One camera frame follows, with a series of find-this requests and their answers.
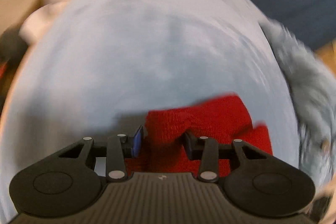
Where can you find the black dumbbell with red grip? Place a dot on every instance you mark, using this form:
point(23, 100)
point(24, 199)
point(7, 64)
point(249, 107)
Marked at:
point(13, 48)

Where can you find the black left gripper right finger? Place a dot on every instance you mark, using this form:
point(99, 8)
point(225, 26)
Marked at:
point(209, 151)

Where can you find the red knit sweater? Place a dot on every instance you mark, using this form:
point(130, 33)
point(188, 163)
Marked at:
point(223, 118)

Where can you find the grey crumpled duvet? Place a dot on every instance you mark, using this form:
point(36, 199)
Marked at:
point(312, 90)

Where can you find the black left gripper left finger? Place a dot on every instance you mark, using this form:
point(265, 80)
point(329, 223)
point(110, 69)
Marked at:
point(116, 149)

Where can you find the light blue fleece blanket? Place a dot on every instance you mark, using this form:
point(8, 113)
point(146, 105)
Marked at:
point(105, 63)

